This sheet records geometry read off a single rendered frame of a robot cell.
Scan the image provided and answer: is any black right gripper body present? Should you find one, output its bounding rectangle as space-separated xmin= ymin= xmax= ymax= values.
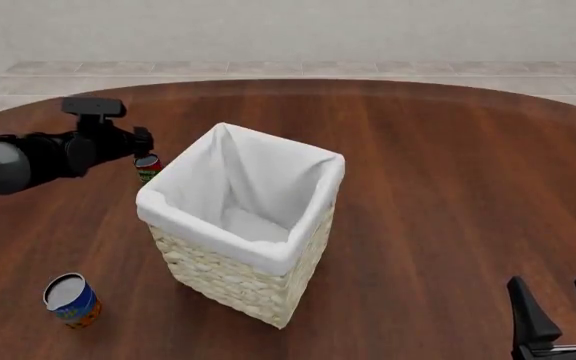
xmin=509 ymin=332 xmax=576 ymax=360

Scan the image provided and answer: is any flat plate on black stalk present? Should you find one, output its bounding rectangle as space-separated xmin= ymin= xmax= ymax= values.
xmin=61 ymin=96 xmax=127 ymax=132

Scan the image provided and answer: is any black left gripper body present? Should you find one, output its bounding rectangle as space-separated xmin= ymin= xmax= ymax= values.
xmin=131 ymin=126 xmax=156 ymax=157

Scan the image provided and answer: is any blue and orange tin can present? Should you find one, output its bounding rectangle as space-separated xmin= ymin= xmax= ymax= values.
xmin=42 ymin=271 xmax=104 ymax=332

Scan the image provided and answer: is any red tomato sauce can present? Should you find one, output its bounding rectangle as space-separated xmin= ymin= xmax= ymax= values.
xmin=133 ymin=153 xmax=165 ymax=185

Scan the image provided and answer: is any wicker basket with white liner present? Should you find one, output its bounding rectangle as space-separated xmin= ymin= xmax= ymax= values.
xmin=135 ymin=121 xmax=346 ymax=331

